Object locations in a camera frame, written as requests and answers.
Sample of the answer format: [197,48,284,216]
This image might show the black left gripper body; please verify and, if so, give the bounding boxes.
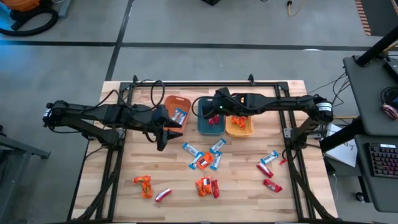
[151,105,171,152]

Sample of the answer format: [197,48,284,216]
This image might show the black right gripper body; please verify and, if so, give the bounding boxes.
[214,86,240,118]

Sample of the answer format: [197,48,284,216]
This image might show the blue white candy bar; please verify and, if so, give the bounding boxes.
[260,150,279,166]
[176,109,188,126]
[182,142,200,157]
[170,108,182,123]
[209,138,227,154]
[188,151,205,170]
[210,151,223,171]

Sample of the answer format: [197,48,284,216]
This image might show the teal plastic bin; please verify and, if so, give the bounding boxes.
[197,97,226,136]

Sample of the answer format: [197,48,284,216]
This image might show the orange plastic bin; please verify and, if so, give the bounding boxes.
[164,95,192,134]

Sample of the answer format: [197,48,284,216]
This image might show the yellow plastic bin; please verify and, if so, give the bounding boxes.
[225,113,254,138]

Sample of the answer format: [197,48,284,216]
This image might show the black desk beam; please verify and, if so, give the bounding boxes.
[319,116,366,153]

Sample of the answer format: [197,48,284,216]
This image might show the white paper sheet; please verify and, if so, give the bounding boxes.
[323,123,358,168]

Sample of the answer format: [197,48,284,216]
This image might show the grey desk top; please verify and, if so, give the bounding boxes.
[343,55,398,137]

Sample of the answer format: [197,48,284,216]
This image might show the grey metal stand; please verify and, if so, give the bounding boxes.
[0,124,52,224]

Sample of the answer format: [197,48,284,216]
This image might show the grey flat box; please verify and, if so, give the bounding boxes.
[55,0,73,18]

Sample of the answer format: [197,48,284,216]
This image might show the black pole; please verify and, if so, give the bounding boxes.
[355,26,398,67]

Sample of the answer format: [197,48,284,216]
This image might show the black backlit keyboard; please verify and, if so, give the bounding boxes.
[368,142,398,179]

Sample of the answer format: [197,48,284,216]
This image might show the black device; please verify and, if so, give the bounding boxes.
[382,57,398,84]

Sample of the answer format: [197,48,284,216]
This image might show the dark mat with striped edge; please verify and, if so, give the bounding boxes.
[354,0,398,37]

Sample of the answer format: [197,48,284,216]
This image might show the orange vacuum cleaner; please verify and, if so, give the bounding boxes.
[0,0,43,12]

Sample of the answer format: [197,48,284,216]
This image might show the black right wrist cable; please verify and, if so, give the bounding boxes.
[191,96,215,119]

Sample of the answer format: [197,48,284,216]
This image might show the black aluminium table frame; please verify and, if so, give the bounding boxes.
[67,74,338,223]

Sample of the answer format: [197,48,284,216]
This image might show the thin black cable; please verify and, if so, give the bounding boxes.
[307,72,346,95]
[329,76,351,110]

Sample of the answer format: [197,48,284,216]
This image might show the yellow cable with black plug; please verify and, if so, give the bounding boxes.
[286,0,301,17]

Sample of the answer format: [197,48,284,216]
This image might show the black vacuum hose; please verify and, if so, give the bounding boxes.
[0,7,59,37]

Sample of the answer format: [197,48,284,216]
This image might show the black coiled cable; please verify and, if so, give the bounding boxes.
[379,86,398,108]

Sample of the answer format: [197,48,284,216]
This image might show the red white braided cable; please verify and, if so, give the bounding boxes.
[381,103,398,121]

